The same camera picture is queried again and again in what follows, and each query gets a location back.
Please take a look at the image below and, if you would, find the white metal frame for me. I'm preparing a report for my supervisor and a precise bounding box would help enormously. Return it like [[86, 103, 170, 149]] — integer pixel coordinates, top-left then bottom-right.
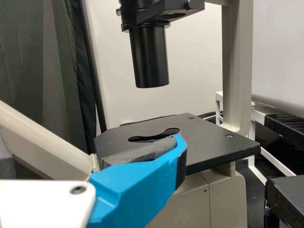
[[215, 91, 296, 186]]

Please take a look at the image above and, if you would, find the black platform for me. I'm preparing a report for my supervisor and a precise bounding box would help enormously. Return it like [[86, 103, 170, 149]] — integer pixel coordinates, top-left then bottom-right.
[[265, 175, 304, 228], [264, 113, 304, 154]]

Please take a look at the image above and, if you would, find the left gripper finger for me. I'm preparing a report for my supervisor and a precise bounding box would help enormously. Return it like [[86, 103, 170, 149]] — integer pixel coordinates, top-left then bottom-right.
[[88, 133, 189, 226]]

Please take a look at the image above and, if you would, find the cream microscope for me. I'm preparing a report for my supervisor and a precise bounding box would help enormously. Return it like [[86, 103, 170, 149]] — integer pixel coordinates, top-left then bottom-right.
[[0, 0, 262, 228]]

